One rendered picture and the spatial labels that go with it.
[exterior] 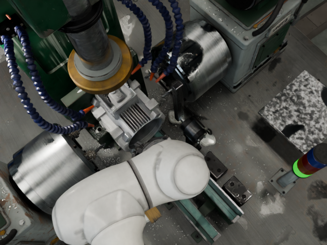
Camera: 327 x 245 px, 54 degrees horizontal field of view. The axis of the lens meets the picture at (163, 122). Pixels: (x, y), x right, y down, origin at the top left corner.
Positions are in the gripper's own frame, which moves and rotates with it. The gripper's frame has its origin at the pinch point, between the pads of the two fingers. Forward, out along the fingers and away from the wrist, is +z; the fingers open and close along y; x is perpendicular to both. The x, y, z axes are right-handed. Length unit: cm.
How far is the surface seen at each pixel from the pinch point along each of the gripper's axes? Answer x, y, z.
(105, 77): -22.2, -3.8, -5.8
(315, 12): 32, -176, 115
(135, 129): -3.2, -3.5, 13.0
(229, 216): 40.5, -9.4, 7.6
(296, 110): 31, -57, 13
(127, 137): -2.6, 0.3, 12.7
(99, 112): -14.4, 1.6, 21.5
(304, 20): 32, -165, 115
